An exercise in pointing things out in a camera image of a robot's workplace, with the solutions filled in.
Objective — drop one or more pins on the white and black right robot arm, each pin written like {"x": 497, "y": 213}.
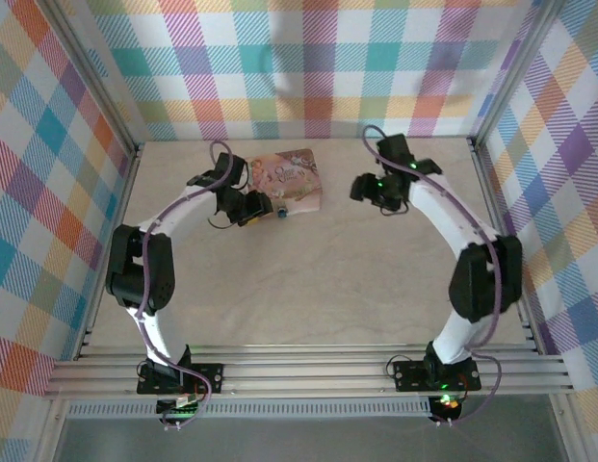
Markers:
{"x": 486, "y": 279}

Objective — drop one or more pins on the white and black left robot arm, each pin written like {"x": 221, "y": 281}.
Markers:
{"x": 139, "y": 269}

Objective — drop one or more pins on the aluminium side rail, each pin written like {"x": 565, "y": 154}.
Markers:
{"x": 503, "y": 231}
{"x": 108, "y": 250}

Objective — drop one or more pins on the aluminium frame post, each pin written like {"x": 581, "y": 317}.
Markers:
{"x": 515, "y": 72}
{"x": 94, "y": 82}

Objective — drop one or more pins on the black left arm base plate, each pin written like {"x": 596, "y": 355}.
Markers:
{"x": 212, "y": 377}

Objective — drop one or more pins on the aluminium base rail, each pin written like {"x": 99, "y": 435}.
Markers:
{"x": 303, "y": 373}

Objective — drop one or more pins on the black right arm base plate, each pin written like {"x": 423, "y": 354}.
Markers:
{"x": 409, "y": 375}

